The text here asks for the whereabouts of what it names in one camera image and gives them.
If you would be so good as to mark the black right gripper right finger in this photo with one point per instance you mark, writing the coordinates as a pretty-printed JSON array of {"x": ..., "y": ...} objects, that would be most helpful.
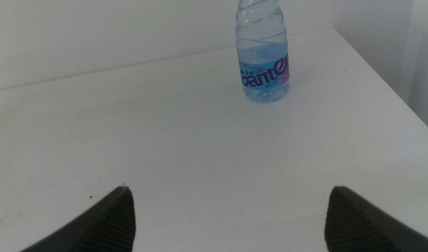
[{"x": 357, "y": 224}]

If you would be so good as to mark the clear water bottle blue cap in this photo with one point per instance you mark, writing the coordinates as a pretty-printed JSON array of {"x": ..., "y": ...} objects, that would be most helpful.
[{"x": 262, "y": 52}]

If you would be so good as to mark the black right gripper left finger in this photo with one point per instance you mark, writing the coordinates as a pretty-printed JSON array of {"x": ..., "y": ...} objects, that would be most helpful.
[{"x": 105, "y": 224}]

